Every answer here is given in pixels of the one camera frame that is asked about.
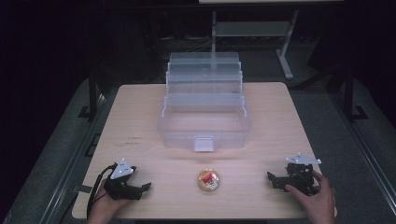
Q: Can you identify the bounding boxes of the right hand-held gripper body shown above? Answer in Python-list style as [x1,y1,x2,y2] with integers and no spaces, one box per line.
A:
[285,152,322,197]

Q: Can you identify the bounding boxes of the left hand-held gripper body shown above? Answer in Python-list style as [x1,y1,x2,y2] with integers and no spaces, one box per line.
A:
[103,158,138,201]

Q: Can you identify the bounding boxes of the clear plastic tiered storage box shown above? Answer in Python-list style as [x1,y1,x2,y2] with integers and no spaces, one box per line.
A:
[157,51,252,153]

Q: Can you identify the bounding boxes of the person's left hand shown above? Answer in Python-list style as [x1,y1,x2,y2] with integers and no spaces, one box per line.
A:
[87,186,133,224]

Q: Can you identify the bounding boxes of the person's right hand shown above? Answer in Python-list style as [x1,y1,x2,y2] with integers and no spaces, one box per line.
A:
[284,170,338,224]

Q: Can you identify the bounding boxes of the grey metal stand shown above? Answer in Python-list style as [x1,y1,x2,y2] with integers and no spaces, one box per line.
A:
[210,8,301,80]

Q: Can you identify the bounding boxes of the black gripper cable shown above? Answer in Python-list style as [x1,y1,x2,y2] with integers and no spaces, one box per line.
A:
[86,163,117,219]

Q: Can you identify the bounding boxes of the metal floor rail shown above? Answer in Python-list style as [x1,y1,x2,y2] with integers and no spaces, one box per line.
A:
[37,92,108,224]
[330,91,396,216]

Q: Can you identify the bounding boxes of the black frame post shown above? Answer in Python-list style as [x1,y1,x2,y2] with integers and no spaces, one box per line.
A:
[78,62,101,123]
[343,66,370,123]

